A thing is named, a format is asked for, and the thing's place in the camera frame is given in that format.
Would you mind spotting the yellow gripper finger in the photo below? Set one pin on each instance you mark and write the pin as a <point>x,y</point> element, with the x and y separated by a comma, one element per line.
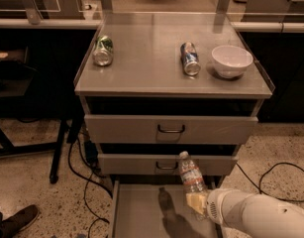
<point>197,201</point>

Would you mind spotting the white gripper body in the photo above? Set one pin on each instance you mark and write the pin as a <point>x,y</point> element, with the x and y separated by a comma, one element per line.
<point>215,205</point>

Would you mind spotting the clear plastic water bottle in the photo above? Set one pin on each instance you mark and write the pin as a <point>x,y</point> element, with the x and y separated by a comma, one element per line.
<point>191,177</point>

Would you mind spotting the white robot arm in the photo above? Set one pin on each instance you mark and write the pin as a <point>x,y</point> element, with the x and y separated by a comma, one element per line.
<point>258,215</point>

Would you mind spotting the grey bottom drawer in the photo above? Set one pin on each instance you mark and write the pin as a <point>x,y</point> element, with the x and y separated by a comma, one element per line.
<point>156,211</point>

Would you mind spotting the grey drawer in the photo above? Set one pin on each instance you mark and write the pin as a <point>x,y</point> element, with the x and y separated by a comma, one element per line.
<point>156,211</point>
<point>153,129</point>
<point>165,165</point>

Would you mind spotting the grey middle drawer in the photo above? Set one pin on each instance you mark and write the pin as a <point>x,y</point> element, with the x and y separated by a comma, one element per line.
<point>165,165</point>

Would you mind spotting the grey top drawer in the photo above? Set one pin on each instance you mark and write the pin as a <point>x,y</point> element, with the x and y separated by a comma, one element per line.
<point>153,129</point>

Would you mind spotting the grey drawer cabinet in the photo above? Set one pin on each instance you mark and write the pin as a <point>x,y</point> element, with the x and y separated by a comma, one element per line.
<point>146,77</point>

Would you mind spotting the black power adapter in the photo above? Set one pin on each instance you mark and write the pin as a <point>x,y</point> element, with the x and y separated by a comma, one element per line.
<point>91,152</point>

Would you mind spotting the blue soda can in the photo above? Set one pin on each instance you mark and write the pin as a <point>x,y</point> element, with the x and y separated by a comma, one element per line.
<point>189,58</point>

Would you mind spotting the white bowl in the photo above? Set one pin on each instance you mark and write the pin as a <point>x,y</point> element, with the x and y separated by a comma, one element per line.
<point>231,61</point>

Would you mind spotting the green soda can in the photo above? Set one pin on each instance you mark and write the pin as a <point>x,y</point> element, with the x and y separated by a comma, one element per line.
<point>103,51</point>

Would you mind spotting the dark shoe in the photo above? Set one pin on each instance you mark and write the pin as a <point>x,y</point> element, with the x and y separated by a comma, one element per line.
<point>19,221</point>

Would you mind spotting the black table frame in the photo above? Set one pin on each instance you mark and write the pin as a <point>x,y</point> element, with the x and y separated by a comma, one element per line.
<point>17,137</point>

